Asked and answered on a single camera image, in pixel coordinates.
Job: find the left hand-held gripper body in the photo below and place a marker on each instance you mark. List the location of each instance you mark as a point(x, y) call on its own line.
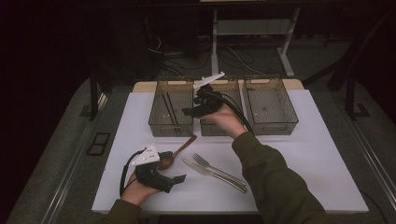
point(151, 179)

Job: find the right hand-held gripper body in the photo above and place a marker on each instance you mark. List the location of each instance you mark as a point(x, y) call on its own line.
point(208, 104)

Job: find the smoky clear plastic bin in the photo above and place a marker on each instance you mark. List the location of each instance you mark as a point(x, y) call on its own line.
point(235, 90)
point(271, 105)
point(183, 105)

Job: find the brown wooden spoon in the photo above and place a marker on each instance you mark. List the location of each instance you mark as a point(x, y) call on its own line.
point(165, 164)

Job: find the silver metal fork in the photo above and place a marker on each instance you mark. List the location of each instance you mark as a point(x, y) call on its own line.
point(199, 159)

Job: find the person's left hand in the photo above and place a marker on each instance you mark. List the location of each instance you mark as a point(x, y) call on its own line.
point(137, 193)

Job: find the person's right hand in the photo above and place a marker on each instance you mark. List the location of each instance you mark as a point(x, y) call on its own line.
point(224, 121)

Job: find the silver metal knife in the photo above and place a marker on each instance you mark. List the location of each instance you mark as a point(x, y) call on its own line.
point(196, 167)

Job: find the white metal stand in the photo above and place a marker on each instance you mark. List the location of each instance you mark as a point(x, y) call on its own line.
point(214, 46)

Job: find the black metal stand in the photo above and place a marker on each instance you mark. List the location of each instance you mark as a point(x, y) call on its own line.
point(350, 99)
point(93, 99)

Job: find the white table board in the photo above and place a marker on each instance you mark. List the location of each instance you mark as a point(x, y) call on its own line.
point(327, 155)

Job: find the metal floor rail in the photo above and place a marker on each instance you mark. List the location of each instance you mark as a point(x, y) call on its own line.
point(373, 161)
point(71, 174)

